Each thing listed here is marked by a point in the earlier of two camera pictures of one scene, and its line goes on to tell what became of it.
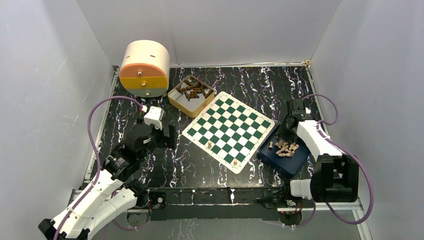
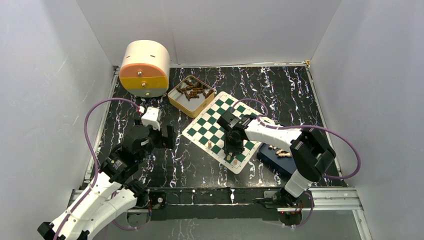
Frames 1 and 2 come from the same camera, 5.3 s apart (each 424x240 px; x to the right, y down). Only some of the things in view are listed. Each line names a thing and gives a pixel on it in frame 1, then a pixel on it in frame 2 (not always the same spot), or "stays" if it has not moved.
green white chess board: [230, 130] stays
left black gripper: [166, 141] stays
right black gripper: [281, 131] -> [228, 148]
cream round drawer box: [145, 68] stays
